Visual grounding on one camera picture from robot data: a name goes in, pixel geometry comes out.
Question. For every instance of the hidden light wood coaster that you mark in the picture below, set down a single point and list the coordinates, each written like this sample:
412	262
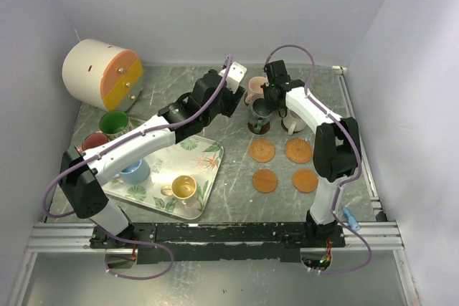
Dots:
305	180

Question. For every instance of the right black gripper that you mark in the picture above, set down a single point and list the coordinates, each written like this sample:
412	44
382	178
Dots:
267	87

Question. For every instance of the white cylindrical drawer box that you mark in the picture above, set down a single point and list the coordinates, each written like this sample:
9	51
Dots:
103	75

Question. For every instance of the green floral tall mug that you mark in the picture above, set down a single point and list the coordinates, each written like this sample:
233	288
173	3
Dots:
115	124

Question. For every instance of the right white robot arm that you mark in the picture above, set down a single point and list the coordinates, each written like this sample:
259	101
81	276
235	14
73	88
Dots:
336	148

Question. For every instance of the dark walnut coaster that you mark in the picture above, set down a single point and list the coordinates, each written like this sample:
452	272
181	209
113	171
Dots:
264	129

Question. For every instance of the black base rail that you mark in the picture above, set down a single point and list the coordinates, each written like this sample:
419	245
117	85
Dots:
281	241

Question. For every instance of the yellow mug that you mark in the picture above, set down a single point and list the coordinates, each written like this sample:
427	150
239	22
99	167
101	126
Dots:
183	188

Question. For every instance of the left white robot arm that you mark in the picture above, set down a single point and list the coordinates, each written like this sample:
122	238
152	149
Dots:
82	176

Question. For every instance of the grey mug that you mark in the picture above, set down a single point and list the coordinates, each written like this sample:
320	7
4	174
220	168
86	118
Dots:
259	115

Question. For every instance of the red floral tall mug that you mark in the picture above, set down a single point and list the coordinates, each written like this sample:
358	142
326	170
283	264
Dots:
93	141

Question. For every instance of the pink mug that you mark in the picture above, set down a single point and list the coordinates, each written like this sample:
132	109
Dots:
255	90

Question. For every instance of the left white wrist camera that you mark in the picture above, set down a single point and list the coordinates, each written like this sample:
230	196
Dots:
235	74

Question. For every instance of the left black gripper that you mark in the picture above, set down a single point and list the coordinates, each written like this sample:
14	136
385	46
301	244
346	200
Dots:
234	99

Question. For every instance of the floral serving tray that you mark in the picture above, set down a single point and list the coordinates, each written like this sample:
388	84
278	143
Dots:
196	156

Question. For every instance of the beige mug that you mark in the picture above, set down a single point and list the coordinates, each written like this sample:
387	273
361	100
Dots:
292	123

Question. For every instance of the blue connector clip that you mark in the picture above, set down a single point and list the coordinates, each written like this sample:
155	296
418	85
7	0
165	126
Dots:
352	222

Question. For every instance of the blue mug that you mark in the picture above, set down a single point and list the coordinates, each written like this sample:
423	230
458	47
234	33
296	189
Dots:
135	173

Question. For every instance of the smooth light wood coaster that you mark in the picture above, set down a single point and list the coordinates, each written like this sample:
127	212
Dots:
265	181

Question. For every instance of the large woven rattan coaster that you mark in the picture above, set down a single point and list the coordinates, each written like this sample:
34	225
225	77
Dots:
298	150

